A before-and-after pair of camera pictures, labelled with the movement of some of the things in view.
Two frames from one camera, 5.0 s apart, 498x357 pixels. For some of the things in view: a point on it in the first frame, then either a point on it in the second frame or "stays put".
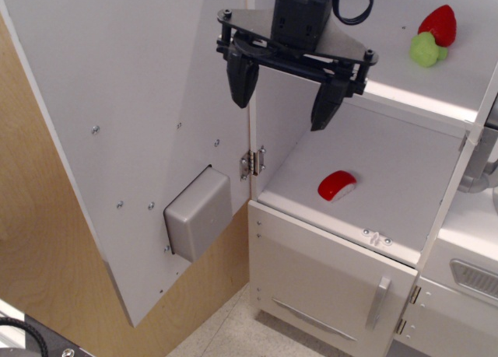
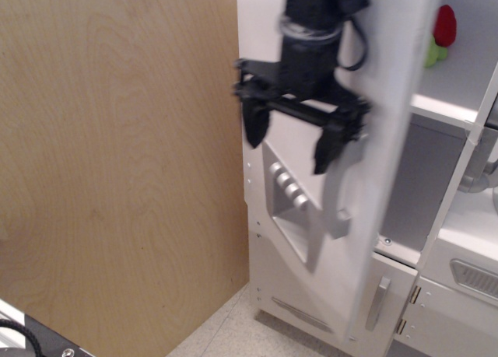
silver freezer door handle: x=383 y=286 stays put
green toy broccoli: x=424 y=50 stays put
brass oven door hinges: x=414 y=294 stays put
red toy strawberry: x=441 y=22 stays put
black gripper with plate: x=299 y=33 → x=304 y=83
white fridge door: x=139 y=97 → x=352 y=205
